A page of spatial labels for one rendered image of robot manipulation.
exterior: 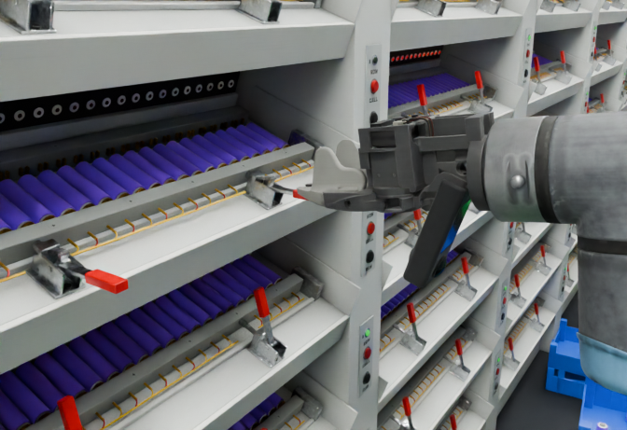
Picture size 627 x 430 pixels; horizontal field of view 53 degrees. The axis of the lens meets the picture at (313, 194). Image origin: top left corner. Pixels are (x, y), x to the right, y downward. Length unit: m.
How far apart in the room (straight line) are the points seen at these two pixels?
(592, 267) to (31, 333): 0.43
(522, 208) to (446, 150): 0.09
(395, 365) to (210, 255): 0.60
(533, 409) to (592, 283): 1.61
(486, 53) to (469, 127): 0.92
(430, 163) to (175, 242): 0.25
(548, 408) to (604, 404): 0.71
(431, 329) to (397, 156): 0.75
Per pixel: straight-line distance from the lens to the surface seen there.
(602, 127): 0.53
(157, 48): 0.56
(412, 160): 0.57
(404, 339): 1.22
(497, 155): 0.54
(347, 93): 0.82
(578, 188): 0.52
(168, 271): 0.61
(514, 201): 0.54
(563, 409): 2.16
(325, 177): 0.64
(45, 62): 0.50
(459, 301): 1.42
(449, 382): 1.51
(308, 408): 1.01
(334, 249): 0.89
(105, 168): 0.68
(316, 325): 0.87
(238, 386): 0.76
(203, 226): 0.65
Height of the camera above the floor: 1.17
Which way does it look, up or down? 17 degrees down
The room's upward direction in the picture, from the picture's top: straight up
